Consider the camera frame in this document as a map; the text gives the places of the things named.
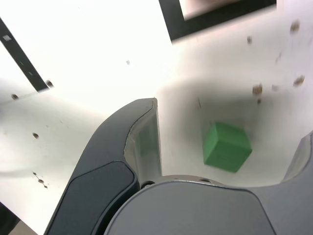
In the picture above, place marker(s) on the green cube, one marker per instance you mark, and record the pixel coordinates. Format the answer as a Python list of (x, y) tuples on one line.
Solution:
[(225, 147)]

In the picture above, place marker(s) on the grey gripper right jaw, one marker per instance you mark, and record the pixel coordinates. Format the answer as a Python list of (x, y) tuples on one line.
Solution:
[(207, 213)]

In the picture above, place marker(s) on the black tape strip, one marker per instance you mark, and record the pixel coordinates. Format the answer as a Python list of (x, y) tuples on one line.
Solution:
[(22, 58)]

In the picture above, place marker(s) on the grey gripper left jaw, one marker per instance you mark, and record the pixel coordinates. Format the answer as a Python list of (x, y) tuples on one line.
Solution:
[(102, 159)]

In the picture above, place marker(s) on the black tape square outline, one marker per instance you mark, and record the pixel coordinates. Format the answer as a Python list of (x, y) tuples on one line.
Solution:
[(174, 19)]

